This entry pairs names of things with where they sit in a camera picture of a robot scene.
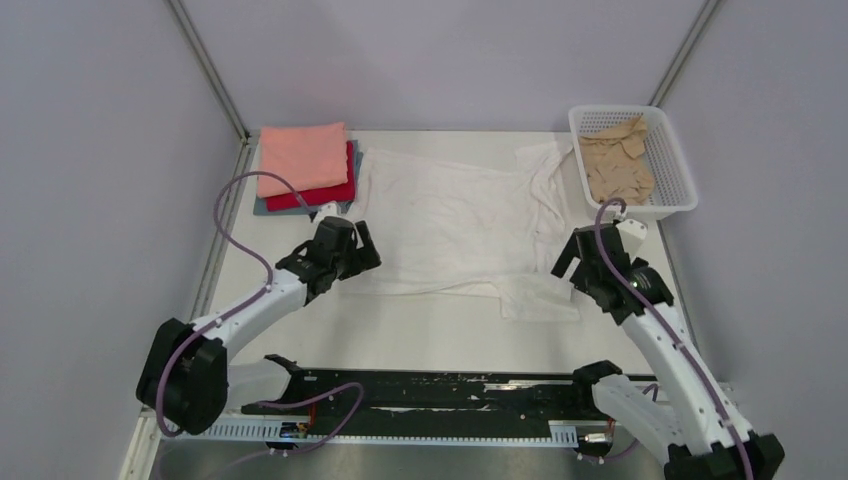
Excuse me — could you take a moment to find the white t-shirt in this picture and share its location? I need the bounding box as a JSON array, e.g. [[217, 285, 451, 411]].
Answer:
[[342, 142, 580, 322]]

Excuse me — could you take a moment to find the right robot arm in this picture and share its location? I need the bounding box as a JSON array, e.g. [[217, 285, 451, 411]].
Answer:
[[551, 222, 785, 479]]

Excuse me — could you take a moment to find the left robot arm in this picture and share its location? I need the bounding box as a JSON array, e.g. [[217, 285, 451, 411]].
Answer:
[[136, 216, 381, 438]]

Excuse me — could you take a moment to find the folded red t-shirt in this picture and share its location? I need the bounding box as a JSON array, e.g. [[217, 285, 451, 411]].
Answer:
[[262, 141, 358, 212]]

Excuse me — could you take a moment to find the folded teal t-shirt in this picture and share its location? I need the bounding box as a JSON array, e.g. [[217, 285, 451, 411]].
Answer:
[[253, 140, 363, 216]]

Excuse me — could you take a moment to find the beige t-shirt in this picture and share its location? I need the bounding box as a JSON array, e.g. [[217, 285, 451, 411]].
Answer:
[[578, 116, 655, 205]]

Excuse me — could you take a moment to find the folded salmon pink t-shirt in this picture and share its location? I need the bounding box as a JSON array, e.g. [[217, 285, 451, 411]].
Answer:
[[257, 122, 349, 198]]

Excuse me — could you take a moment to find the white plastic laundry basket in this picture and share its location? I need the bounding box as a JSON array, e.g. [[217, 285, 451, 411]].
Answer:
[[568, 105, 698, 220]]

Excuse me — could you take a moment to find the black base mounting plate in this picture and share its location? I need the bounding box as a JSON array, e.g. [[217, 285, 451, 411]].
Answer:
[[240, 357, 621, 438]]

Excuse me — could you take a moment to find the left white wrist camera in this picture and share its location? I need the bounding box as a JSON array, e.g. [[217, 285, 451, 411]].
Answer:
[[309, 202, 341, 225]]

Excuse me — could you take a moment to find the white slotted cable duct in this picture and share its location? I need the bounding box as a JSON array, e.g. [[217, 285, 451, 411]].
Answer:
[[179, 419, 580, 449]]

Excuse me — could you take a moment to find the left aluminium frame post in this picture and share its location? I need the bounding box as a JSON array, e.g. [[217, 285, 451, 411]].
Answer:
[[164, 0, 250, 143]]

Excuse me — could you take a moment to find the aluminium frame post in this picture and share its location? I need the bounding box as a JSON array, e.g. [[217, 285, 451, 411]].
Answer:
[[648, 0, 724, 108], [164, 0, 250, 143]]

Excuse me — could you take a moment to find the right aluminium frame post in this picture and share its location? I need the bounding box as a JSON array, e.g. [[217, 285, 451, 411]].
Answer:
[[648, 0, 724, 108]]

